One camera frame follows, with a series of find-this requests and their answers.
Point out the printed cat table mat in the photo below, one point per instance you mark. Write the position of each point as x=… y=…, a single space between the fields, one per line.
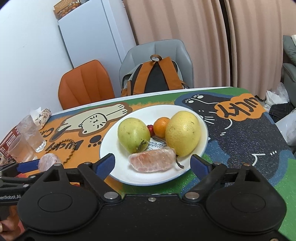
x=249 y=143

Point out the grey chair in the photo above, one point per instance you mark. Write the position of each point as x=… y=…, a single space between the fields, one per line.
x=180 y=53

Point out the white plate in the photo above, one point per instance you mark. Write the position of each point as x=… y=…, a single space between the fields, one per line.
x=124 y=171

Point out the green pear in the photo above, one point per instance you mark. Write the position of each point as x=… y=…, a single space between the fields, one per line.
x=131 y=134

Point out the pink curtain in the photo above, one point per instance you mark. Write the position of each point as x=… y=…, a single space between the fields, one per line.
x=180 y=34
x=259 y=46

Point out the grey sofa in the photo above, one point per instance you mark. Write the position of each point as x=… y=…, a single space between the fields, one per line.
x=290 y=58

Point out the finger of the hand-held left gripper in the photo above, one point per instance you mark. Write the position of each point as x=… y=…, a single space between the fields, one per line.
x=27 y=166
x=16 y=179

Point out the clear plastic cup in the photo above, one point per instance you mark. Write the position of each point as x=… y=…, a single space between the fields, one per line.
x=31 y=134
x=20 y=151

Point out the person's left hand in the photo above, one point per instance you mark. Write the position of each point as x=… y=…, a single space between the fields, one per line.
x=9 y=226

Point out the red plastic basket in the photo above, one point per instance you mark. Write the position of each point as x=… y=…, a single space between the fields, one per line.
x=7 y=141

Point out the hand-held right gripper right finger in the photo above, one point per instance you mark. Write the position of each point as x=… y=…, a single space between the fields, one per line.
x=200 y=165

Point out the black clothes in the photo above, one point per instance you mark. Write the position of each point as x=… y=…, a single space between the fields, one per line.
x=281 y=111

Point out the orange chair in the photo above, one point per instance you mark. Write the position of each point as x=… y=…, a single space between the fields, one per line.
x=85 y=84

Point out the white refrigerator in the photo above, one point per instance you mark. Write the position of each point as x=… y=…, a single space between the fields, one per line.
x=97 y=32

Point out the plastic-wrapped pomelo segment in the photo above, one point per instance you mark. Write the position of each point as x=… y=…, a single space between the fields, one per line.
x=150 y=161
x=49 y=161

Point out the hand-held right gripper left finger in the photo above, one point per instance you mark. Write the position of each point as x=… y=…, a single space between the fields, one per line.
x=106 y=163

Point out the floral tissue pack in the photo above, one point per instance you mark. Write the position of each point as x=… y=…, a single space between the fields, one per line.
x=42 y=117

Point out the orange and black backpack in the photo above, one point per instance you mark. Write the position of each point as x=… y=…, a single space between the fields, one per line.
x=153 y=78

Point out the orange tangerine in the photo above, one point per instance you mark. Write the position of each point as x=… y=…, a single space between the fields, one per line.
x=160 y=127

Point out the small red fruit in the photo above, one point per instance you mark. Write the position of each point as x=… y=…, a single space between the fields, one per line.
x=150 y=129

